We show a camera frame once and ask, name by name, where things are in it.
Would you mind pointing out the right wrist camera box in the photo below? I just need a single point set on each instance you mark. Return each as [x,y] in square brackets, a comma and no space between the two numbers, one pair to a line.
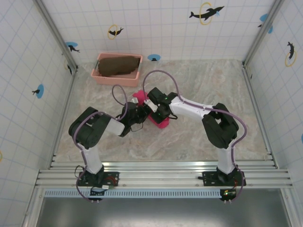
[150,106]

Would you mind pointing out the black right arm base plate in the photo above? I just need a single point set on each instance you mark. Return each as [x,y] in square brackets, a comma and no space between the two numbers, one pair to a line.
[208,177]

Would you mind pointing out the brown folded cloth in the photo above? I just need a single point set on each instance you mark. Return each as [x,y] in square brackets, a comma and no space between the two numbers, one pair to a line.
[116,66]

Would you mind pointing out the orca blue oval sticker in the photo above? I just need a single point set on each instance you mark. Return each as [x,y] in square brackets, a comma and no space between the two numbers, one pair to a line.
[71,45]

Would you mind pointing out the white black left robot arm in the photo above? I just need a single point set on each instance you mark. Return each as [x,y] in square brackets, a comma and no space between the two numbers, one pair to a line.
[93,160]

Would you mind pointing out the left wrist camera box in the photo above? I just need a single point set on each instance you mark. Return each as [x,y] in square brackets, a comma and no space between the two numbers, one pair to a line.
[134,100]

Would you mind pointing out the black controller board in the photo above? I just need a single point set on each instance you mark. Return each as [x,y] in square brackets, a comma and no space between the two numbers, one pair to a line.
[97,192]
[228,194]

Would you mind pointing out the grey metal panel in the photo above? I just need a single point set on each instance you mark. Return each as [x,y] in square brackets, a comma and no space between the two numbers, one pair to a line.
[165,212]

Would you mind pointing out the aluminium corner post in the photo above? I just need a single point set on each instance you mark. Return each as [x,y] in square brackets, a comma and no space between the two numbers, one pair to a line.
[56,35]
[262,33]

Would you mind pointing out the aluminium side rail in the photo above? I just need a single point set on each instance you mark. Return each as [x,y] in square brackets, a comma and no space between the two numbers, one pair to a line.
[64,118]
[259,113]

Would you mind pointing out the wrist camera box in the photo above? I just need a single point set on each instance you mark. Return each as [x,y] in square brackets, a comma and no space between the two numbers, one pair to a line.
[150,106]
[134,100]

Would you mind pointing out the orca blue circle sticker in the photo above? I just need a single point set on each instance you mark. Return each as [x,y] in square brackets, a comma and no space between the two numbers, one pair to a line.
[40,91]

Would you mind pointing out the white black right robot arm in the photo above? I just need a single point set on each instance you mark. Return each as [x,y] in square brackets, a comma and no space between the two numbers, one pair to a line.
[189,111]

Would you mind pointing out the aluminium mounting rail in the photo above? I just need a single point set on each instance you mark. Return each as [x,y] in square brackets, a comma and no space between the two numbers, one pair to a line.
[161,176]

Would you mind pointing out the pink plastic basket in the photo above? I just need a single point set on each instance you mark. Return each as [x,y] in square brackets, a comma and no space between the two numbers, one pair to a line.
[111,81]

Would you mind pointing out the pink long pants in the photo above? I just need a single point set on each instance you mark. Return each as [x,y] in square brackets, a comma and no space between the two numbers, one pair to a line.
[162,124]

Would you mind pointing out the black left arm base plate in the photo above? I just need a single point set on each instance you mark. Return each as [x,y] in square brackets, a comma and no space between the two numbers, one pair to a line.
[113,173]

